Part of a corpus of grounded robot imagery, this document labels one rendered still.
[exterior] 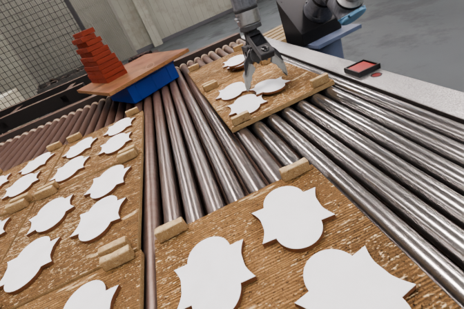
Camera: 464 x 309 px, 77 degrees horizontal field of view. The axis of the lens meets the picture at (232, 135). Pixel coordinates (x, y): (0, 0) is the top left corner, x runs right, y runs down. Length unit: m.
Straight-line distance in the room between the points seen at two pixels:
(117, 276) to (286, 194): 0.34
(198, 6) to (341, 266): 10.78
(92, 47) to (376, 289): 1.56
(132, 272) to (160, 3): 10.37
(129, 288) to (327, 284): 0.33
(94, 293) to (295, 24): 1.39
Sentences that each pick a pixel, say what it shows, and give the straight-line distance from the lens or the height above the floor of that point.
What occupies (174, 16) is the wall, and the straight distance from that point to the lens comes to 10.83.
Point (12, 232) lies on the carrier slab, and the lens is 1.02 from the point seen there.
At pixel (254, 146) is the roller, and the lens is 0.77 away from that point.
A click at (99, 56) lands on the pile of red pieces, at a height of 1.18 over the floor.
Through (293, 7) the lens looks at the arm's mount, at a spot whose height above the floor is 1.04.
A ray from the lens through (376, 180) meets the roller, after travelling 0.60.
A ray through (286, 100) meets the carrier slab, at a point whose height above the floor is 0.94.
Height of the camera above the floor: 1.32
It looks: 28 degrees down
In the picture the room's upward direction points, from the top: 22 degrees counter-clockwise
